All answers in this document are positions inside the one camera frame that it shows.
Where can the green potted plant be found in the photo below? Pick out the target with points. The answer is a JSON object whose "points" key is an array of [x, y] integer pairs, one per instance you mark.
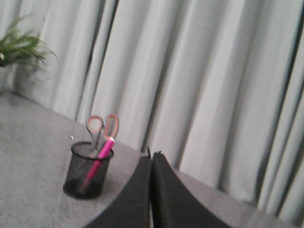
{"points": [[17, 48]]}

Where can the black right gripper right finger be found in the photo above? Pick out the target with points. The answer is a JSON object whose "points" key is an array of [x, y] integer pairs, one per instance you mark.
{"points": [[173, 206]]}

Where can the grey orange scissors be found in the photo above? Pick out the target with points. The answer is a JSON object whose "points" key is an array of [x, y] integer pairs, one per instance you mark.
{"points": [[101, 130]]}

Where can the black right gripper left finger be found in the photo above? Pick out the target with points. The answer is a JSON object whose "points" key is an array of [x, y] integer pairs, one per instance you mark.
{"points": [[131, 208]]}

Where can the magenta pen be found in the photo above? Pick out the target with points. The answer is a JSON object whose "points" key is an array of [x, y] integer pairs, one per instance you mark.
{"points": [[96, 165]]}

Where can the black mesh pen bin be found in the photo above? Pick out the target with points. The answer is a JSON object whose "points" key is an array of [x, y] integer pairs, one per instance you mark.
{"points": [[78, 169]]}

